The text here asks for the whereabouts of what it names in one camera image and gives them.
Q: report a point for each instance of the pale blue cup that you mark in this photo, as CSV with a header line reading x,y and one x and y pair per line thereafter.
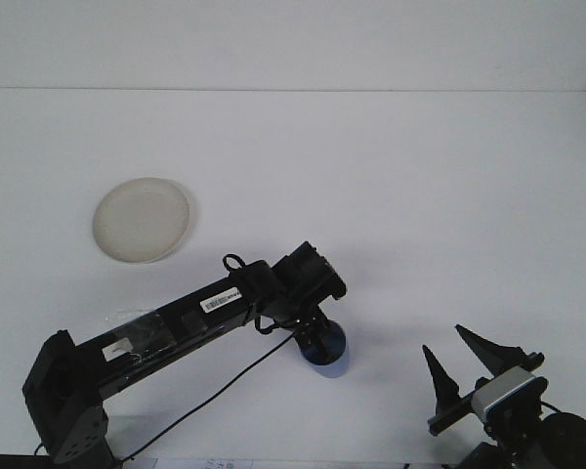
x,y
334,359

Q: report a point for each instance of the pale round plate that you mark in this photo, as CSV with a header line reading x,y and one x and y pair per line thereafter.
x,y
141,220

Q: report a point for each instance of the white printed paper sheet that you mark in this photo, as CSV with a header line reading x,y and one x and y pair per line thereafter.
x,y
215,464

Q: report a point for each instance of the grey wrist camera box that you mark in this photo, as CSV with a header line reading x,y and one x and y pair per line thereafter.
x,y
508,391

